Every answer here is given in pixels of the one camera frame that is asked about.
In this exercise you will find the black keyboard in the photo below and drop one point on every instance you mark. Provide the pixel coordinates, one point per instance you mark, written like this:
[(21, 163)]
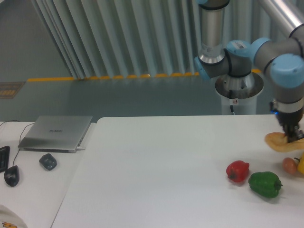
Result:
[(4, 158)]

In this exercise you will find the brown egg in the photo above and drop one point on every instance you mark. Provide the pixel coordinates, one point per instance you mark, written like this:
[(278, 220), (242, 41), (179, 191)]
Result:
[(289, 165)]

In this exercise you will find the black computer mouse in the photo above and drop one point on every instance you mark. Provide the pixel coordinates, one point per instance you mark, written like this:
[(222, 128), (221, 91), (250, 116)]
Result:
[(11, 176)]

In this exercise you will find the silver closed laptop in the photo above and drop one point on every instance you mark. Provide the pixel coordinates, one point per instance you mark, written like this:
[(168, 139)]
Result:
[(56, 133)]

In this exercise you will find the green bell pepper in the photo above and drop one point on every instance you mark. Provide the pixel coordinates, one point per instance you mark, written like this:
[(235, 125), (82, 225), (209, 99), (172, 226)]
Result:
[(266, 184)]

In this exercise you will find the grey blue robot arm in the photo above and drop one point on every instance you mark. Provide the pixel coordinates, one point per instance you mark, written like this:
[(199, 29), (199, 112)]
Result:
[(282, 62)]

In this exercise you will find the yellow bell pepper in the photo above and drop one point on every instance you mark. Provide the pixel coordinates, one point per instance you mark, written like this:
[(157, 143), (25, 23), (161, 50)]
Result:
[(300, 165)]

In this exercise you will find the red bell pepper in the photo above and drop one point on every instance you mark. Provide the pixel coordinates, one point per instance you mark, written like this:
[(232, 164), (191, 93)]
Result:
[(237, 171)]

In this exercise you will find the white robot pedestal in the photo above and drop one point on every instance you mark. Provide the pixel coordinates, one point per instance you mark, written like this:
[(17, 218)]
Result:
[(239, 95)]

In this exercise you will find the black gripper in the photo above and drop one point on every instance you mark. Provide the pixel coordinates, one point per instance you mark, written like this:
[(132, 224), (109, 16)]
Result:
[(288, 116)]

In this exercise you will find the golden triangular bread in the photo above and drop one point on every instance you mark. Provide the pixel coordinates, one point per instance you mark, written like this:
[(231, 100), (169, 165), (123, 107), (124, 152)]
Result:
[(279, 143)]

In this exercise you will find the small dark grey case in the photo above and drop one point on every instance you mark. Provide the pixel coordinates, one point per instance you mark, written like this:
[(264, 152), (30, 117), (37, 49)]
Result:
[(48, 162)]

